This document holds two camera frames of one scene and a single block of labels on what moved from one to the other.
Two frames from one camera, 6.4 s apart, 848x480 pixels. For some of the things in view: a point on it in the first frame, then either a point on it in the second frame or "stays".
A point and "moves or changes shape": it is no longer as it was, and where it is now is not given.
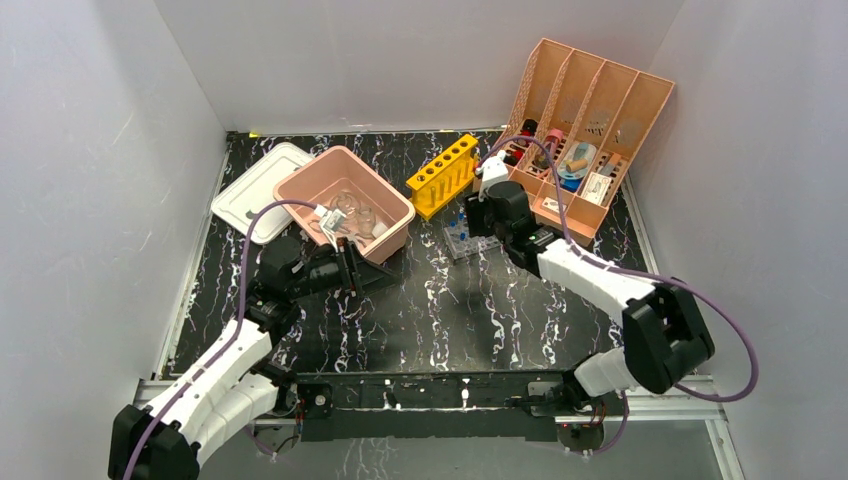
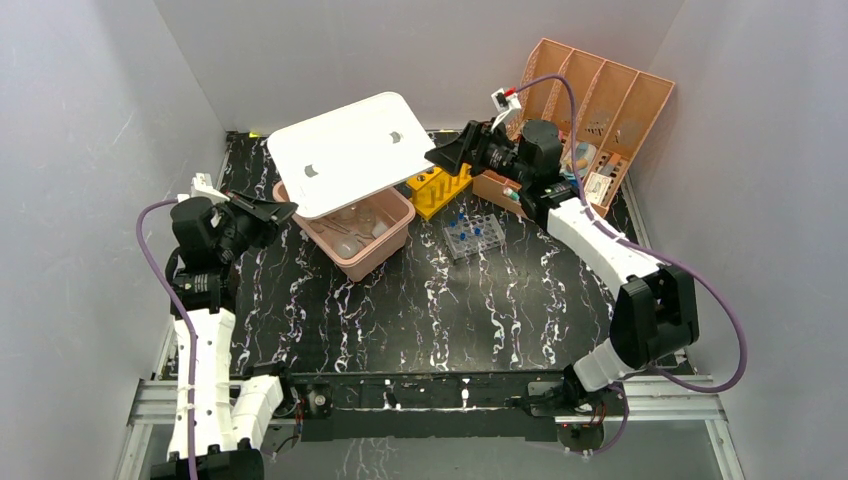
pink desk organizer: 576,133 stays
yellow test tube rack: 443,177 stays
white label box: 596,187 stays
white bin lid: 238,206 moves or changes shape
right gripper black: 474,207 → 465,149
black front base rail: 423,406 stays
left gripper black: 359,277 → 274,211
